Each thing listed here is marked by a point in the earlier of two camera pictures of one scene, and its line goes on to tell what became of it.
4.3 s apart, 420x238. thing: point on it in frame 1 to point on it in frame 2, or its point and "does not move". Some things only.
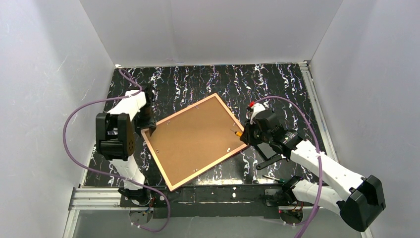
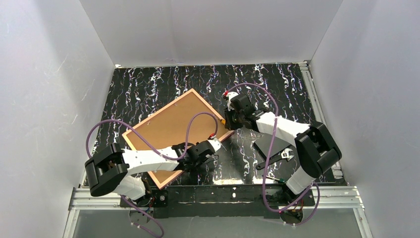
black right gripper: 247,135 to 232,119
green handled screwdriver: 281,180 does not move
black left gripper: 148,118 to 203,148
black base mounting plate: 212,201 does not move
